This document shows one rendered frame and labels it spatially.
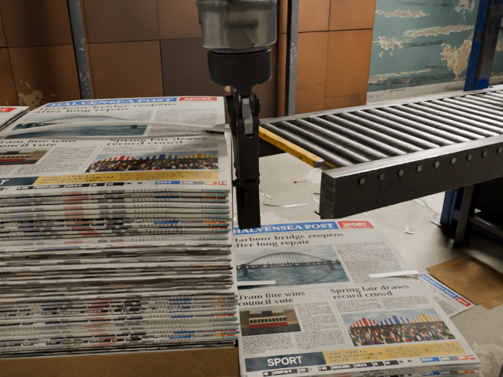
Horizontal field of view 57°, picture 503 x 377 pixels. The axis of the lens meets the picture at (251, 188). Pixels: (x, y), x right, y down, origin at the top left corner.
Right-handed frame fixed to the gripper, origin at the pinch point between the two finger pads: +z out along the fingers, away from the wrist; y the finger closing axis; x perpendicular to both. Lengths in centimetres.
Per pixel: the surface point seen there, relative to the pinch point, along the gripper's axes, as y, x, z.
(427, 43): -479, 263, 49
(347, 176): -46, 29, 18
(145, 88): -354, -50, 54
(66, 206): 17.2, -17.8, -9.9
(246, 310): 6.2, -1.5, 12.7
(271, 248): -9.2, 4.3, 13.1
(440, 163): -58, 59, 21
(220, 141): 4.6, -3.2, -10.5
